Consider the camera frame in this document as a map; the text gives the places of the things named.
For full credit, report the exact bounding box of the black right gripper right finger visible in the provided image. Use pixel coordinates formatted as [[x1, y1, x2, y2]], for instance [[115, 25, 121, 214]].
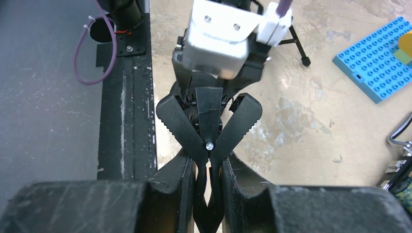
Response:
[[221, 154, 412, 233]]

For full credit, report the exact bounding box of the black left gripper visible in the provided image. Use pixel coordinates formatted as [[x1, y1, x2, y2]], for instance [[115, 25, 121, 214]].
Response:
[[171, 28, 270, 94]]

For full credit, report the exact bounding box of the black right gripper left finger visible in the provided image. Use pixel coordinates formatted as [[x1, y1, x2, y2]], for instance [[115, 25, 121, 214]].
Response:
[[0, 151, 195, 233]]

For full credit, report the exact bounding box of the black tripod shock-mount stand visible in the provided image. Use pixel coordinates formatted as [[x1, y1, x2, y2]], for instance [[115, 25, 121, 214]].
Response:
[[279, 25, 311, 67]]

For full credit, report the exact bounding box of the black round-base mic stand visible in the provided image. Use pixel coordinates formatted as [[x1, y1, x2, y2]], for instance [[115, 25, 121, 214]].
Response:
[[156, 72, 262, 233]]

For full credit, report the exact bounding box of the blue lego baseplate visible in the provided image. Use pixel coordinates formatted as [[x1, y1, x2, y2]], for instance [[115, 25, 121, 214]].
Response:
[[332, 17, 412, 103]]

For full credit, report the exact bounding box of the yellow lego brick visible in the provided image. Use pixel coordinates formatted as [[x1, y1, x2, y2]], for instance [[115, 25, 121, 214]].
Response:
[[394, 30, 412, 65]]

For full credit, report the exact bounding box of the black poker chip case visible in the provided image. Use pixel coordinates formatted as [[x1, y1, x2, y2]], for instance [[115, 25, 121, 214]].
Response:
[[377, 113, 412, 216]]

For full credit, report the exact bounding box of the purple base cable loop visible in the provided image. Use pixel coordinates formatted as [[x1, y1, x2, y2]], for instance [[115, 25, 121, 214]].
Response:
[[73, 0, 118, 86]]

